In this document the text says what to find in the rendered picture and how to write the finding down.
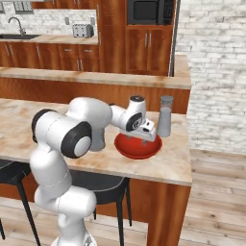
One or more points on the wooden base cupboards run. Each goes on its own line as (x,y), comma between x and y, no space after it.
(51,57)

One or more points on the wooden kitchen island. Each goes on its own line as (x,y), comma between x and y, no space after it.
(166,211)

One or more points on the grey wall socket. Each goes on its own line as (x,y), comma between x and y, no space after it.
(67,20)
(92,21)

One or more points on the black stool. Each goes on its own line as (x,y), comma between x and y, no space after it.
(105,189)
(14,174)

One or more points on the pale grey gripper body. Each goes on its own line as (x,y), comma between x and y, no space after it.
(144,135)

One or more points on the tall wooden cupboard unit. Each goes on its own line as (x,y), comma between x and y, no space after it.
(112,41)

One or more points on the dark sink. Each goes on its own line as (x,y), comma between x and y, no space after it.
(17,36)

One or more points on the grey shaker bottle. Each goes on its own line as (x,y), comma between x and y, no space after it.
(165,121)

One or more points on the silver tap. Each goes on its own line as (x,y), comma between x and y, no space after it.
(19,25)

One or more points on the black microwave oven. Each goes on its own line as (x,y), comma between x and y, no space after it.
(149,12)

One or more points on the glass cup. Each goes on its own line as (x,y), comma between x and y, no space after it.
(98,142)

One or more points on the silver toaster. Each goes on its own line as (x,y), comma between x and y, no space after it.
(82,30)

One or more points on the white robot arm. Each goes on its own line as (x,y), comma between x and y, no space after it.
(54,134)

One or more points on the wooden wall cupboards run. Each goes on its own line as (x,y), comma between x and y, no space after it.
(64,4)

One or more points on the red bowl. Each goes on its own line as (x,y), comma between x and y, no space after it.
(137,151)

